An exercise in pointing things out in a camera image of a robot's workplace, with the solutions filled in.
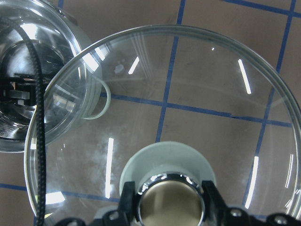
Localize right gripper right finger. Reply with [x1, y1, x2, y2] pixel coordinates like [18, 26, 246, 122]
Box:
[202, 180, 228, 226]

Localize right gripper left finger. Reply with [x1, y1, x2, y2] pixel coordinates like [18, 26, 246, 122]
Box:
[118, 181, 139, 226]

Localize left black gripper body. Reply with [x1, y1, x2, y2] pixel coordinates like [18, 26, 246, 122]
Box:
[0, 73, 36, 106]

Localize glass pot lid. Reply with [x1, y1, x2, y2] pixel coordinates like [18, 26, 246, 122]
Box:
[24, 24, 301, 226]

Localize mint green electric pot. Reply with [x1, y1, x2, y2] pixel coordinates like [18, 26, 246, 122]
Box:
[0, 0, 110, 153]

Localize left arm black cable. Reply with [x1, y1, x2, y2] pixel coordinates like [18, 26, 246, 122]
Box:
[0, 15, 47, 226]

